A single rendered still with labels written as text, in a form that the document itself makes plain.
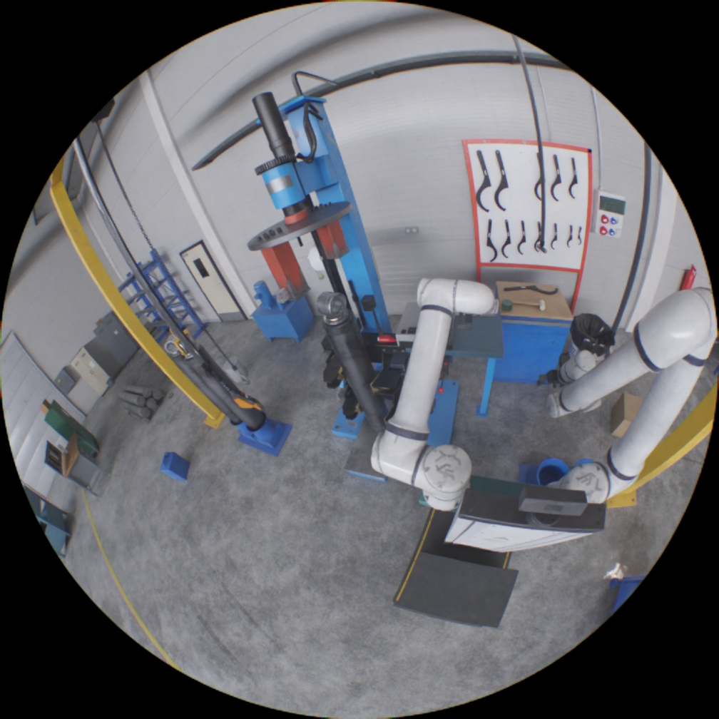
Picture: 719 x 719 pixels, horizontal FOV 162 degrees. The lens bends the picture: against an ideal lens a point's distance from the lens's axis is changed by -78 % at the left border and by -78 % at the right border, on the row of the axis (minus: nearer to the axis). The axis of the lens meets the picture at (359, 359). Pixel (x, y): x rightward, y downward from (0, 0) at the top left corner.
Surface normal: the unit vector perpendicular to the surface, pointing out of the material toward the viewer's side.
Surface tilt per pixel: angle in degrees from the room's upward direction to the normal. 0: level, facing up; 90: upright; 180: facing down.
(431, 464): 3
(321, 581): 0
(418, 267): 90
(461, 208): 90
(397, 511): 0
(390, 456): 32
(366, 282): 90
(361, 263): 90
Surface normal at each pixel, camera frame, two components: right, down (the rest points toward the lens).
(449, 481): -0.21, -0.57
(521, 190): -0.33, 0.73
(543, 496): -0.05, -0.95
